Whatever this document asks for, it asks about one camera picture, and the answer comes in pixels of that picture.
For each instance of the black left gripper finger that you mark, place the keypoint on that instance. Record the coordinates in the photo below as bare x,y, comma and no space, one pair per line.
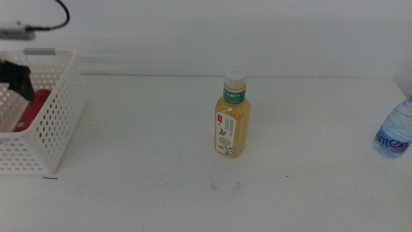
26,88

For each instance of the red drink can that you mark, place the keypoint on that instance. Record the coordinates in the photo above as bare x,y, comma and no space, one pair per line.
35,108

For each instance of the yellow tea bottle white cap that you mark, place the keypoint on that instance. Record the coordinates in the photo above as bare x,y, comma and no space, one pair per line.
239,119

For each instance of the clear water bottle blue cap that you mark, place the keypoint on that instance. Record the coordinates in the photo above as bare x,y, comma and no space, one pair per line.
397,127

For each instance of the white perforated plastic basket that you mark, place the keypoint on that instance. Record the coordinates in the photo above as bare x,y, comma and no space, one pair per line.
64,109

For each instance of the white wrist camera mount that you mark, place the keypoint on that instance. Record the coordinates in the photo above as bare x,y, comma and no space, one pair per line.
14,33

